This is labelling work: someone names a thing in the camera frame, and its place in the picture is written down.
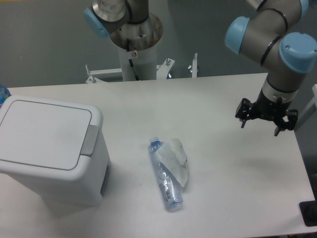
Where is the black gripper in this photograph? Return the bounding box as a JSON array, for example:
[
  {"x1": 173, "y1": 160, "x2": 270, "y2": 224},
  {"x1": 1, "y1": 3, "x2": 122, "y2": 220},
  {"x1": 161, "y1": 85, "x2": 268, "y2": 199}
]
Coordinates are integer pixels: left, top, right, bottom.
[{"x1": 235, "y1": 89, "x2": 298, "y2": 136}]

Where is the white push-lid trash can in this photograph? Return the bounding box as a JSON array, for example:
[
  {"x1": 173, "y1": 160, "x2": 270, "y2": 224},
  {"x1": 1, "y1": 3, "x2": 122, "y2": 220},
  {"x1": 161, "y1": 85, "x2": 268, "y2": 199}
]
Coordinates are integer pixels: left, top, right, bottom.
[{"x1": 0, "y1": 95, "x2": 111, "y2": 206}]

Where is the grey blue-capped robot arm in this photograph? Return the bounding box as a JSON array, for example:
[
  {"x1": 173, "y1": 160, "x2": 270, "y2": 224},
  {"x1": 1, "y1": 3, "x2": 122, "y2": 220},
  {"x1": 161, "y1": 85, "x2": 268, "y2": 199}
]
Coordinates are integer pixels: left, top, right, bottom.
[{"x1": 84, "y1": 0, "x2": 317, "y2": 134}]

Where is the black device at table edge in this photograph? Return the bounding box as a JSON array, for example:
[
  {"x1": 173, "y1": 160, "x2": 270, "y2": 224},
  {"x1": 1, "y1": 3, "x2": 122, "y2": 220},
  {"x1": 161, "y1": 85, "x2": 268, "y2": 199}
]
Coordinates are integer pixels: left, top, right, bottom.
[{"x1": 299, "y1": 200, "x2": 317, "y2": 227}]

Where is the clear plastic water bottle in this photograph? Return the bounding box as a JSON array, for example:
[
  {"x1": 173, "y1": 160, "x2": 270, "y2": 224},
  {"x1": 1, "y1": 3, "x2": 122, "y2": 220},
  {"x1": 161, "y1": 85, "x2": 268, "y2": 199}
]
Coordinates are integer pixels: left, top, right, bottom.
[{"x1": 148, "y1": 137, "x2": 183, "y2": 212}]

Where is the blue globe object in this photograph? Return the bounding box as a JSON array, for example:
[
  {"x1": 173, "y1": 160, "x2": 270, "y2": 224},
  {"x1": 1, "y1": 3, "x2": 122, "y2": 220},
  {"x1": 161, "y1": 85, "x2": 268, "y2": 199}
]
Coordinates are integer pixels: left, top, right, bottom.
[{"x1": 0, "y1": 84, "x2": 11, "y2": 107}]

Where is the white frame leg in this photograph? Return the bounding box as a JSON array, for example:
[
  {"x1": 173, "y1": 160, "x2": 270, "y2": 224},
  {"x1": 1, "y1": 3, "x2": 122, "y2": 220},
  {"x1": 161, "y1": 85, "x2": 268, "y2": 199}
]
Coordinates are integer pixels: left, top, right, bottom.
[{"x1": 294, "y1": 84, "x2": 317, "y2": 131}]

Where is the white clamp post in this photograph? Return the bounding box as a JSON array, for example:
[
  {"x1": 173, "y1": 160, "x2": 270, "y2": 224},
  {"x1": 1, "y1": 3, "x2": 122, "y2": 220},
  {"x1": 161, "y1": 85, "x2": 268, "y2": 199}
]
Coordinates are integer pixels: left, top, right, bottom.
[{"x1": 188, "y1": 53, "x2": 199, "y2": 78}]

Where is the white metal base bracket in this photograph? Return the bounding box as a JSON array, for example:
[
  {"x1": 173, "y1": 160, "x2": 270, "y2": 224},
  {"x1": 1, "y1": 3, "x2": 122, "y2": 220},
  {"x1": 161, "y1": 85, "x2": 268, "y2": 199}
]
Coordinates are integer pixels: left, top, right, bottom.
[{"x1": 85, "y1": 58, "x2": 175, "y2": 83}]

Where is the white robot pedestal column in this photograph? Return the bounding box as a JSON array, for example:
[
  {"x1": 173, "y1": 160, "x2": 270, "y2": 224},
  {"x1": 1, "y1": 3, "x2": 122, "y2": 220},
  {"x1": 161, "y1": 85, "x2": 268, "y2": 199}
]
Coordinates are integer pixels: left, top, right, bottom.
[{"x1": 110, "y1": 13, "x2": 163, "y2": 81}]

